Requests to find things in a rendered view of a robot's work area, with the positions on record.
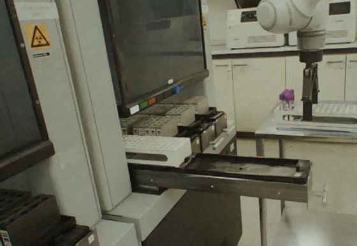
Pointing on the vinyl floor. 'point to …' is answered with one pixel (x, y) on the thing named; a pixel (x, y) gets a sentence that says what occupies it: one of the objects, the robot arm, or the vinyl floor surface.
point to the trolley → (325, 222)
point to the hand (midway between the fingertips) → (310, 109)
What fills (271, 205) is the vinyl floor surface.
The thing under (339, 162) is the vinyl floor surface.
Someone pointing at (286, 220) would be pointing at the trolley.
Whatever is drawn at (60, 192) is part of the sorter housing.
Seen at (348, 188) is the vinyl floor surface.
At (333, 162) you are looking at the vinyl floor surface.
